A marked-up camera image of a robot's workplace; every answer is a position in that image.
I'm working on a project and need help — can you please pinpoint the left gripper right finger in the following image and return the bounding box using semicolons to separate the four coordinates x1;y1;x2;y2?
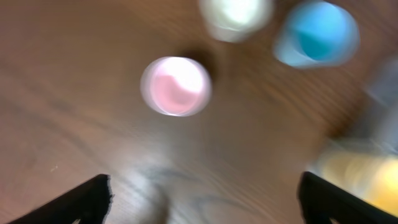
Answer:
298;171;397;224

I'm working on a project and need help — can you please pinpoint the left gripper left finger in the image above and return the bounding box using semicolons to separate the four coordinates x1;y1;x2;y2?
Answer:
9;174;113;224

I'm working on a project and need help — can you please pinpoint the yellow plastic cup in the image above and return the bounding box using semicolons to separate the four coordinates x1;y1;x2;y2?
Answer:
312;151;397;216

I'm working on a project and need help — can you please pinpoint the pink plastic cup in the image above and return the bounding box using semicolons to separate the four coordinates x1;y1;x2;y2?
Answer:
140;57;212;117

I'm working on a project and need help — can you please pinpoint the light blue plastic cup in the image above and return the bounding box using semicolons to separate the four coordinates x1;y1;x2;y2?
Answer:
273;1;360;69

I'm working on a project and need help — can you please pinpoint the cream plastic cup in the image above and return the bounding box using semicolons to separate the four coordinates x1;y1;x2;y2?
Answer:
198;0;275;43

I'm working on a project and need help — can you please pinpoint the clear plastic storage container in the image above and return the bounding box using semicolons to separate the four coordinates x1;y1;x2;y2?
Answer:
310;58;398;200

